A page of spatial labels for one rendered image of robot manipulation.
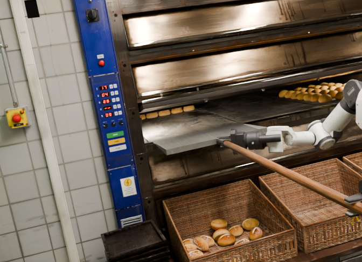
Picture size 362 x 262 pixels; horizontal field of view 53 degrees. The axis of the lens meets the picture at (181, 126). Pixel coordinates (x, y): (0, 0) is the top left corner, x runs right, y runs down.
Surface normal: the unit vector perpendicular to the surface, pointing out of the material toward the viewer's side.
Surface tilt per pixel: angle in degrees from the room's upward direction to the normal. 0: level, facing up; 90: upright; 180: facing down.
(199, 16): 70
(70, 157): 90
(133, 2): 90
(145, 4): 90
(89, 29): 90
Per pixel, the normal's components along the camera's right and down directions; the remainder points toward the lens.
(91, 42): 0.26, 0.15
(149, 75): 0.18, -0.19
